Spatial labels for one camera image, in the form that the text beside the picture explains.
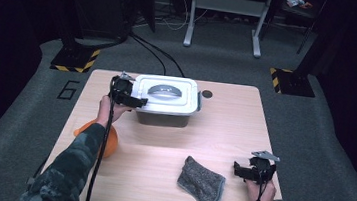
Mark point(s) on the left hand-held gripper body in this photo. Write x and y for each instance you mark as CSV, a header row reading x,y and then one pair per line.
x,y
121,87

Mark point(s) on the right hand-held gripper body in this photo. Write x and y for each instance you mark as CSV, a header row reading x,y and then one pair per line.
x,y
264,170

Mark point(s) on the brown transparent storage box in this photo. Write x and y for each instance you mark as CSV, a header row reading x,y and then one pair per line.
x,y
161,119

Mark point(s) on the grey cloth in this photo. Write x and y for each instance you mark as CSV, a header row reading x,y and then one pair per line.
x,y
203,183

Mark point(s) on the orange plush toy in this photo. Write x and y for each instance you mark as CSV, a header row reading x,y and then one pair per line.
x,y
111,143

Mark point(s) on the white box lid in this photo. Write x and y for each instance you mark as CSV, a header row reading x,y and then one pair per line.
x,y
183,102

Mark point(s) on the person's right hand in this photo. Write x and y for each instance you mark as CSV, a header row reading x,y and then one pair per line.
x,y
265,196

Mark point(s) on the person's left hand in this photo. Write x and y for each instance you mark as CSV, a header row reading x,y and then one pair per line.
x,y
106,111

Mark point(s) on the black base with yellow stripes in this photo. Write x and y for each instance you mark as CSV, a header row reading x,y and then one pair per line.
x,y
294,83
72,59

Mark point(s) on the dark round table grommet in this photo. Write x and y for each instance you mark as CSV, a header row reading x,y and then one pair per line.
x,y
207,94

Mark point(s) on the black cabinet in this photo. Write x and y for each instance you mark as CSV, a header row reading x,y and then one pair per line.
x,y
99,5

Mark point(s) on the white metal stand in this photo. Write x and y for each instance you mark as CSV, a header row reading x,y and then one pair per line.
x,y
230,4

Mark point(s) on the orange and white clutter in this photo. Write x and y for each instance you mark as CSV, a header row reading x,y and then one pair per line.
x,y
297,2

